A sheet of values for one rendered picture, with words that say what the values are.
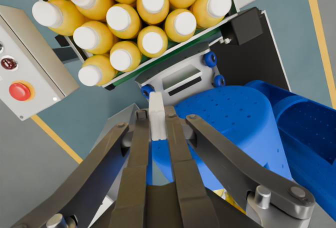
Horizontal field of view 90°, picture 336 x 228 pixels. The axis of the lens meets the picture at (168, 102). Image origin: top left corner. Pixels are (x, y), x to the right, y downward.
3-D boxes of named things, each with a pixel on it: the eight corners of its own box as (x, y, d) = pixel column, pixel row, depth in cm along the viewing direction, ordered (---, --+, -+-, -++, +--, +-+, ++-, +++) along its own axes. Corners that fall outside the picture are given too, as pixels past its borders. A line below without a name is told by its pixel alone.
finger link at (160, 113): (156, 112, 15) (164, 112, 15) (155, 91, 22) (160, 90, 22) (159, 140, 16) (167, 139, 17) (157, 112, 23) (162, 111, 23)
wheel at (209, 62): (208, 70, 47) (214, 68, 46) (202, 56, 46) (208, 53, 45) (213, 64, 50) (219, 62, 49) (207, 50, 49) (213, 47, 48)
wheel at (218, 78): (217, 93, 50) (223, 91, 49) (212, 79, 48) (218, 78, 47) (221, 85, 53) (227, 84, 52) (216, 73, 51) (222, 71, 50)
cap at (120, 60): (109, 65, 34) (107, 66, 33) (114, 46, 33) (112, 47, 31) (128, 71, 35) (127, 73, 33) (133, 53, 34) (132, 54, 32)
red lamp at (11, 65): (10, 71, 32) (5, 72, 30) (0, 60, 31) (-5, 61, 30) (19, 66, 31) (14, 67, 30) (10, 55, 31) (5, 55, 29)
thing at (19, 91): (22, 102, 34) (17, 104, 33) (8, 87, 33) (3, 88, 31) (36, 94, 33) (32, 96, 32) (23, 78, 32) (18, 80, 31)
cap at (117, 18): (128, 32, 32) (126, 32, 31) (107, 28, 32) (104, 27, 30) (130, 10, 31) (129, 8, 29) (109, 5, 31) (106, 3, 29)
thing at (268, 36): (256, 166, 191) (264, 176, 177) (196, 47, 139) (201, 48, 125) (299, 144, 185) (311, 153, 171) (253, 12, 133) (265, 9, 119)
